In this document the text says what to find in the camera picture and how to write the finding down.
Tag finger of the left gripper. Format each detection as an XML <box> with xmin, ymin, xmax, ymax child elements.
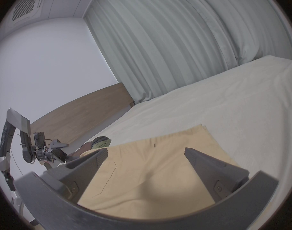
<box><xmin>51</xmin><ymin>140</ymin><xmax>69</xmax><ymax>149</ymax></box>
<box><xmin>53</xmin><ymin>148</ymin><xmax>66</xmax><ymax>163</ymax></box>

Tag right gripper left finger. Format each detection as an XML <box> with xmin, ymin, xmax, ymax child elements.
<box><xmin>42</xmin><ymin>147</ymin><xmax>109</xmax><ymax>203</ymax></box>

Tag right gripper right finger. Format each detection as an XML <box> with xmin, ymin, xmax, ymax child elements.
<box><xmin>184</xmin><ymin>147</ymin><xmax>250</xmax><ymax>204</ymax></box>

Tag beige drawstring shorts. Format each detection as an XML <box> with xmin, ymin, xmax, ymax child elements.
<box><xmin>78</xmin><ymin>124</ymin><xmax>241</xmax><ymax>212</ymax></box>

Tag bed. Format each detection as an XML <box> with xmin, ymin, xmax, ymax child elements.
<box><xmin>30</xmin><ymin>55</ymin><xmax>292</xmax><ymax>225</ymax></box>

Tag brown garment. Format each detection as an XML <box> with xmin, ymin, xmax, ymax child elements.
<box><xmin>67</xmin><ymin>142</ymin><xmax>95</xmax><ymax>162</ymax></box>

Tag green garment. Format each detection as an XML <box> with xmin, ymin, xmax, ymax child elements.
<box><xmin>92</xmin><ymin>136</ymin><xmax>112</xmax><ymax>150</ymax></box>

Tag pale grey-green curtain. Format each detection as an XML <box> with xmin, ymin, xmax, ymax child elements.
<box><xmin>84</xmin><ymin>0</ymin><xmax>238</xmax><ymax>103</ymax></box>
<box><xmin>186</xmin><ymin>0</ymin><xmax>292</xmax><ymax>65</ymax></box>

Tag white ceiling air conditioner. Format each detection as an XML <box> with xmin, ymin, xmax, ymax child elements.
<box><xmin>10</xmin><ymin>0</ymin><xmax>50</xmax><ymax>24</ymax></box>

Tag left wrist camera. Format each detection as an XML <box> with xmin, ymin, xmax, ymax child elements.
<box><xmin>33</xmin><ymin>132</ymin><xmax>46</xmax><ymax>149</ymax></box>

